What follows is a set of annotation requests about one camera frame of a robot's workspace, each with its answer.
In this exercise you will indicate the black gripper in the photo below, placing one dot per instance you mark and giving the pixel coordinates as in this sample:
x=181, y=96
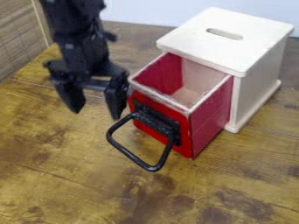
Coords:
x=85, y=67

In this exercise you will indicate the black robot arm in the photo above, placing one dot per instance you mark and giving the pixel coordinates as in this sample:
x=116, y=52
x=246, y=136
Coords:
x=73, y=16

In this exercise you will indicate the red wooden drawer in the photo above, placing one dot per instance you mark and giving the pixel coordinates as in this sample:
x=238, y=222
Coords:
x=189, y=93

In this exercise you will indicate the white wooden box cabinet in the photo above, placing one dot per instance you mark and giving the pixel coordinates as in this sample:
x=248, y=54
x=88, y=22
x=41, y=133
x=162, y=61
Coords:
x=242, y=46

